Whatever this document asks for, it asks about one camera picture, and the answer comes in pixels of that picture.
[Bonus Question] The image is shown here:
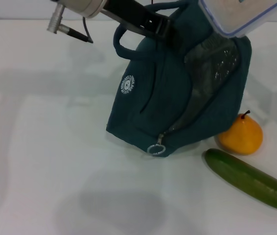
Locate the orange pear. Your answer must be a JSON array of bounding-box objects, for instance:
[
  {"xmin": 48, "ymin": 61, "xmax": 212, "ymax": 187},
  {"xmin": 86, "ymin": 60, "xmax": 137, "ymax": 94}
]
[{"xmin": 217, "ymin": 110, "xmax": 264, "ymax": 155}]

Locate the left arm silver cable plug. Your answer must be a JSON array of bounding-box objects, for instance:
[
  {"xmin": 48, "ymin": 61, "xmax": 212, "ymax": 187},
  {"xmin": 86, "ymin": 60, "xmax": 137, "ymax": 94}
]
[{"xmin": 46, "ymin": 3, "xmax": 94, "ymax": 44}]

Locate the green cucumber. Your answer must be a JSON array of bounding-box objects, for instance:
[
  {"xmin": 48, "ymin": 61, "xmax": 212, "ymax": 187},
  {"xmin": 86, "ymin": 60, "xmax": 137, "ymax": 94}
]
[{"xmin": 204, "ymin": 148, "xmax": 277, "ymax": 213}]

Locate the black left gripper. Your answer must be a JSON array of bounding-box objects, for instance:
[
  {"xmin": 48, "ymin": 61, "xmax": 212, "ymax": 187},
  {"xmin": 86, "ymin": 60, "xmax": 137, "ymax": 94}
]
[{"xmin": 101, "ymin": 0, "xmax": 187, "ymax": 54}]

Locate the dark teal lunch bag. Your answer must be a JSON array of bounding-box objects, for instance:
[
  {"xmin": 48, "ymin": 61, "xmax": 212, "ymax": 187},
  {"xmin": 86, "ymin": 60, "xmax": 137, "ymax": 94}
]
[{"xmin": 105, "ymin": 1, "xmax": 253, "ymax": 159}]

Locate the clear blue-rimmed food container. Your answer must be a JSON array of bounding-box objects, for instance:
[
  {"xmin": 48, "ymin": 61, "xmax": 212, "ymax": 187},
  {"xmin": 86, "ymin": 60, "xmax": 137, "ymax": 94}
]
[{"xmin": 198, "ymin": 0, "xmax": 277, "ymax": 39}]

